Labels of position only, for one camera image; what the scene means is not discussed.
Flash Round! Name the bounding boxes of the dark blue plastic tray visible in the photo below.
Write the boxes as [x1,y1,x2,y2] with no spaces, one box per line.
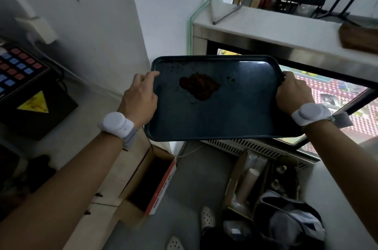
[144,55,305,142]

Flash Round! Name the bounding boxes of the white perforated clog shoe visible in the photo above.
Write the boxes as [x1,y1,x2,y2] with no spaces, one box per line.
[200,206,216,231]
[166,236,185,250]

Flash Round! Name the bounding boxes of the white wall socket box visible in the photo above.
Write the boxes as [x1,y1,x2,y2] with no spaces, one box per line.
[14,16,58,44]

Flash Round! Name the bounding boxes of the steel display fridge cabinet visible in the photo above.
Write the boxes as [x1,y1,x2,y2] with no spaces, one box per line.
[191,4,378,169]

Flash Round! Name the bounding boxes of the person's left hand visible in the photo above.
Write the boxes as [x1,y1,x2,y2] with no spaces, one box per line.
[117,71,160,129]

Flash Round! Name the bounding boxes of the brown coffee grounds pile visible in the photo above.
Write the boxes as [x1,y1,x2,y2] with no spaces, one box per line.
[179,72,221,101]

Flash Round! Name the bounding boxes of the white cable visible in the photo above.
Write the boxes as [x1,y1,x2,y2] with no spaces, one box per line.
[174,144,205,159]

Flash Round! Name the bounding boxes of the person's right hand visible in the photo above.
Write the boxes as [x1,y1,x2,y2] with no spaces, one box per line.
[275,71,315,116]

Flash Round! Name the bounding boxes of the person's left forearm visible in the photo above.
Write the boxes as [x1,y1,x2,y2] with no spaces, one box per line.
[0,131,124,250]

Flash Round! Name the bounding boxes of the stack of paper cups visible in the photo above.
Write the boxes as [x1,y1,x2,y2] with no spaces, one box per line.
[236,167,261,204]

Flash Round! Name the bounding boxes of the person's right forearm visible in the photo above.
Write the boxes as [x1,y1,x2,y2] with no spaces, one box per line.
[302,119,378,227]

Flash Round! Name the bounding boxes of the black machine with coloured buttons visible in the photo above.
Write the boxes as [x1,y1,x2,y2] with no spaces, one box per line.
[0,37,79,141]

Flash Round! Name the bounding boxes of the orange and white cardboard box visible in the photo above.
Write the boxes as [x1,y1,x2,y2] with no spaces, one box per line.
[119,145,178,217]

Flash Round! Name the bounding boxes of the clear glass guard panel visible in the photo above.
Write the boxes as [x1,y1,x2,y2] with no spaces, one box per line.
[189,0,224,56]

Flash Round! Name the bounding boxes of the brown wooden board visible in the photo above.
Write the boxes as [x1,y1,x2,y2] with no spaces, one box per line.
[339,22,378,54]

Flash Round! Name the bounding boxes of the grey and black bag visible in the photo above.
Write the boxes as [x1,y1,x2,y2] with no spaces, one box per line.
[253,189,327,250]

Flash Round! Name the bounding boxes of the beige cabinet with drawers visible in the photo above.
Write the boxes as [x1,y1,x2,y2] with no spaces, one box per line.
[63,128,152,250]

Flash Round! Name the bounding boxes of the brown cardboard box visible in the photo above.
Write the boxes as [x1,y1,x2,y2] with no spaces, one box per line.
[221,149,299,221]

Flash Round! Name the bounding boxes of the white wrist tracker with strap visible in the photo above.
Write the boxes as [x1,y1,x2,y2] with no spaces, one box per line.
[291,102,354,128]
[98,112,138,152]

